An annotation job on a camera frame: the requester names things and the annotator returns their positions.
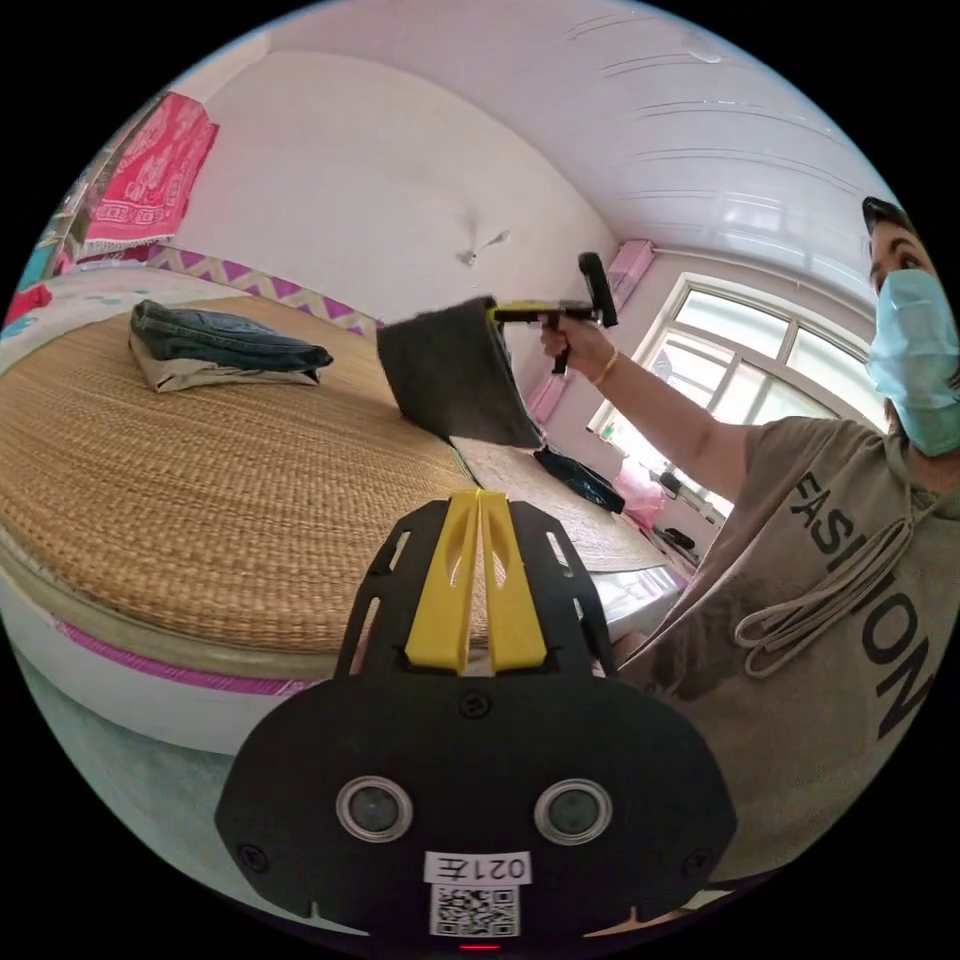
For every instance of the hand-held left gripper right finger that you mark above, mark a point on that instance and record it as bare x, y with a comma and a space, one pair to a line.
510, 607

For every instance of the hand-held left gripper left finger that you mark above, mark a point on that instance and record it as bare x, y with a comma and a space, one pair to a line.
442, 600

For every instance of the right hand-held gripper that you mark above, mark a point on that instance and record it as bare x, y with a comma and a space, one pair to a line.
574, 313

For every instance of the white gray jeans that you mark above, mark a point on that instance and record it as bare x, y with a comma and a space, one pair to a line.
457, 375

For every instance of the person's right forearm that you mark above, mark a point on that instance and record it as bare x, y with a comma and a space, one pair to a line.
675, 420

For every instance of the person's right hand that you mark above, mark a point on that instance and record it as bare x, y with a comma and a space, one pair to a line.
581, 349

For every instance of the black plastic bag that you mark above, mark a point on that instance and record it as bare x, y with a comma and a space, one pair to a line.
585, 476

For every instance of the pink plastic bag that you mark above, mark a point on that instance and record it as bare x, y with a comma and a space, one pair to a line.
643, 499

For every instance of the window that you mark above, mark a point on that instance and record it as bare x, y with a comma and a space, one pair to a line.
742, 367

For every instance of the bed with woven mat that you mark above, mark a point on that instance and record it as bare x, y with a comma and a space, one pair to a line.
187, 487

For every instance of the person's body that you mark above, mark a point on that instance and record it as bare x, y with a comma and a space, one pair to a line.
810, 600

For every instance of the pile of clothes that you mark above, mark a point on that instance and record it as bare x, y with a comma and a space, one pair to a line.
217, 345

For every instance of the red patterned hanging cloth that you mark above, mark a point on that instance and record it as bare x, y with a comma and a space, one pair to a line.
150, 172

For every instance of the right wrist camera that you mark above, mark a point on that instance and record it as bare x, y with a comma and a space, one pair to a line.
599, 289

